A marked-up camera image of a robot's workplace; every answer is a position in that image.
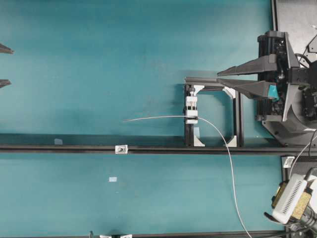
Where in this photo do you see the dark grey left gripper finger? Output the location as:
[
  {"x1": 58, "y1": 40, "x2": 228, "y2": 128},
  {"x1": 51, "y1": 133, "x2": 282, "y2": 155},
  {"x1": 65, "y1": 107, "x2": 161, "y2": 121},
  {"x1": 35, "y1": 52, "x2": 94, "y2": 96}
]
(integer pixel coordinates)
[{"x1": 0, "y1": 44, "x2": 14, "y2": 54}]

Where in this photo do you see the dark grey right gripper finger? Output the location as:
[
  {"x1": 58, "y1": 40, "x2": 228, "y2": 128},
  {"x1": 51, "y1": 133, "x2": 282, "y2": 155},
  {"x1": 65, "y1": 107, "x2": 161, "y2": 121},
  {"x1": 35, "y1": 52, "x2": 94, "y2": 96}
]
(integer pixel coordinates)
[{"x1": 217, "y1": 54, "x2": 277, "y2": 76}]

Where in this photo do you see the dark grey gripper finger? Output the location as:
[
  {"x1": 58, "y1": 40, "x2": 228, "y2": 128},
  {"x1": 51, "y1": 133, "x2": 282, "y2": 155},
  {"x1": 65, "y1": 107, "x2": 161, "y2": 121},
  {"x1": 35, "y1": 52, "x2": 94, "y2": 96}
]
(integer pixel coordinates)
[{"x1": 0, "y1": 79, "x2": 11, "y2": 88}]

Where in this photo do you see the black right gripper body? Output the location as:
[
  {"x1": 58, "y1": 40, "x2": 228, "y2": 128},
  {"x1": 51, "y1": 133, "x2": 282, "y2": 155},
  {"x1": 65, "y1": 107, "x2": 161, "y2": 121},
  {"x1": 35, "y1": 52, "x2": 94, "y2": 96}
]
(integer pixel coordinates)
[{"x1": 257, "y1": 31, "x2": 300, "y2": 121}]

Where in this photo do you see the right gripper grey finger blue tape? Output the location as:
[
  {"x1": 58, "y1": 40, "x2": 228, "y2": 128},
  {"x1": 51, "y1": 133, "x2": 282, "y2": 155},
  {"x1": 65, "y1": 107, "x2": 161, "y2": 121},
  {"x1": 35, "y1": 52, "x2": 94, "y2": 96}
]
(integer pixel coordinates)
[{"x1": 217, "y1": 78, "x2": 278, "y2": 100}]

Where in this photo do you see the thin white wire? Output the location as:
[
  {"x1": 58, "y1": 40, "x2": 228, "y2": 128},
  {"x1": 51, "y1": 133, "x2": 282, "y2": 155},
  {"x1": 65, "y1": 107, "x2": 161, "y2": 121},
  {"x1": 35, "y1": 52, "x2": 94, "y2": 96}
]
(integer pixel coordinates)
[{"x1": 123, "y1": 116, "x2": 253, "y2": 238}]

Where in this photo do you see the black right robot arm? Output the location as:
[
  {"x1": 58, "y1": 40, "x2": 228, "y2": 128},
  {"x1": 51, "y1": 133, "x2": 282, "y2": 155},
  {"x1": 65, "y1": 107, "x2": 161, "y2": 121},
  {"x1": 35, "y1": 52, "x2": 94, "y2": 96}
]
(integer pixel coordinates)
[{"x1": 217, "y1": 31, "x2": 317, "y2": 147}]

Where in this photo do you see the grey triangular plate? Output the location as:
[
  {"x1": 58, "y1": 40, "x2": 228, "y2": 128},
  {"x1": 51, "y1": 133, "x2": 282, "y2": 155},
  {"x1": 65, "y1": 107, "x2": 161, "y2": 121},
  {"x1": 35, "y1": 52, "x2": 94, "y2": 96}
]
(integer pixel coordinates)
[{"x1": 299, "y1": 36, "x2": 317, "y2": 67}]

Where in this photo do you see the white vented power adapter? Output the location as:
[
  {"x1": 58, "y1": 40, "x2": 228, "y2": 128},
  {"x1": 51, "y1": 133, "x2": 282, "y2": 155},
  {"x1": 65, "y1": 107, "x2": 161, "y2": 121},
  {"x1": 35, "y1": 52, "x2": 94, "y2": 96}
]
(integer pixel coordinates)
[{"x1": 272, "y1": 174, "x2": 307, "y2": 224}]

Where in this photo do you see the yellow sponge pad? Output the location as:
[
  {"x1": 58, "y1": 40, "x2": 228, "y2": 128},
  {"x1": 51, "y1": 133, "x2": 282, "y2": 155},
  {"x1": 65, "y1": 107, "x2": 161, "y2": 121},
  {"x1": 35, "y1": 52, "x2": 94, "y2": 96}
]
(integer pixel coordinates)
[{"x1": 272, "y1": 183, "x2": 313, "y2": 224}]

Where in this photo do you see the small tape patch on table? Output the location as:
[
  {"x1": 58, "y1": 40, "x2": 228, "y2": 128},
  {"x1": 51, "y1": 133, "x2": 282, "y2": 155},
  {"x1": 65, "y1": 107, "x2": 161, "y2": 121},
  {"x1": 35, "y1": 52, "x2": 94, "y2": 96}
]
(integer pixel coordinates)
[{"x1": 108, "y1": 177, "x2": 117, "y2": 182}]

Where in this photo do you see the grey mat with black frame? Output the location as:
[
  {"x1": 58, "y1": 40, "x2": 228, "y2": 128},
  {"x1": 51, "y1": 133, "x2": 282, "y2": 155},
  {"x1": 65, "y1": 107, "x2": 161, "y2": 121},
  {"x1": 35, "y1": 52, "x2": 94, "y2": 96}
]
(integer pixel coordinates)
[{"x1": 271, "y1": 0, "x2": 317, "y2": 54}]

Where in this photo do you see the long black aluminium rail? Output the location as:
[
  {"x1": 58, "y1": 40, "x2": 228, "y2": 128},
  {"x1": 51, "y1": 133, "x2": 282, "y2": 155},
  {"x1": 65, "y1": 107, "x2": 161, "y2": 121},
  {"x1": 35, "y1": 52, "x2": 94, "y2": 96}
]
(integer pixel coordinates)
[{"x1": 0, "y1": 144, "x2": 309, "y2": 156}]

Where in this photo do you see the black aluminium frame fixture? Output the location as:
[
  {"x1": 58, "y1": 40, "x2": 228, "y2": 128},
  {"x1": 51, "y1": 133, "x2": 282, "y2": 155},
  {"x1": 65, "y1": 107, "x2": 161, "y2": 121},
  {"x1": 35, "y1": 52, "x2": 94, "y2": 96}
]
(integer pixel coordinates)
[{"x1": 183, "y1": 77, "x2": 244, "y2": 147}]

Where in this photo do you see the white wire clamp block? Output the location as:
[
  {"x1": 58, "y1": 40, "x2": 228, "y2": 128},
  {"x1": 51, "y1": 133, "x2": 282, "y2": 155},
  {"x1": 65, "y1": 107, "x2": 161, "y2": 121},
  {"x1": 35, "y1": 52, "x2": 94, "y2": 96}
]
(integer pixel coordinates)
[{"x1": 185, "y1": 91, "x2": 198, "y2": 124}]

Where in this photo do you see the silver corner bracket right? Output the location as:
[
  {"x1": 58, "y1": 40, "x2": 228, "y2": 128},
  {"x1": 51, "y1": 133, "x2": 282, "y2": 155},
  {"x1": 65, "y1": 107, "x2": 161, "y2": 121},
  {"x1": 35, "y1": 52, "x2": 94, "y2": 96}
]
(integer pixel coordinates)
[{"x1": 282, "y1": 156, "x2": 295, "y2": 169}]

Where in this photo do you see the silver rail bracket with bolt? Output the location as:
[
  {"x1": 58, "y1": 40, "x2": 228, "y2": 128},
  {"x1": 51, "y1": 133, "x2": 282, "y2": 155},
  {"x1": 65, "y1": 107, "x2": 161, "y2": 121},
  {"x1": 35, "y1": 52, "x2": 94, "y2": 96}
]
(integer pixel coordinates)
[{"x1": 115, "y1": 145, "x2": 128, "y2": 154}]

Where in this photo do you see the black rail at bottom edge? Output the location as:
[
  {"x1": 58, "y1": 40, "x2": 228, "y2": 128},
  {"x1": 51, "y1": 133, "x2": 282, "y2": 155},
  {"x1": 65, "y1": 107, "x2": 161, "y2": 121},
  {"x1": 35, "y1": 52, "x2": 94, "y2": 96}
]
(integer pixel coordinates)
[{"x1": 88, "y1": 231, "x2": 290, "y2": 238}]

